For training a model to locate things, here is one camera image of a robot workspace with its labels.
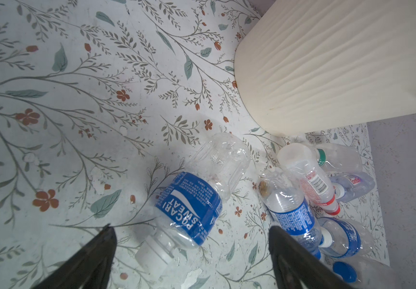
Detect Pocari Sweat blue-label bottle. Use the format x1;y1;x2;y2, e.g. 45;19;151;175
135;132;251;278

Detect crumpled blue-label water bottle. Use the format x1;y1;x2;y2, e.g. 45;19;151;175
258;167;322;260

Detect clear blue-label blue-cap bottle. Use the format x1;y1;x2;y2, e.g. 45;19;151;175
317;217;375;258

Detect clear bottle blue cap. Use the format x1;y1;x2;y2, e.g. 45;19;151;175
333;256;402;289

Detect white red-cap bottle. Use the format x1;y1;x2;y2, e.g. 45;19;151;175
277;143;340;216

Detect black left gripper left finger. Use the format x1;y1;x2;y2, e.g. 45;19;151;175
35;225;117;289

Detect clear green-cap bottle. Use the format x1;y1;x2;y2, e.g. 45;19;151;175
314;143;363;173

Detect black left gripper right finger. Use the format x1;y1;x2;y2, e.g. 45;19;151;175
269;225;350;289

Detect cream ribbed waste bin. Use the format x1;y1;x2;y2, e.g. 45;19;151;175
234;1;416;136

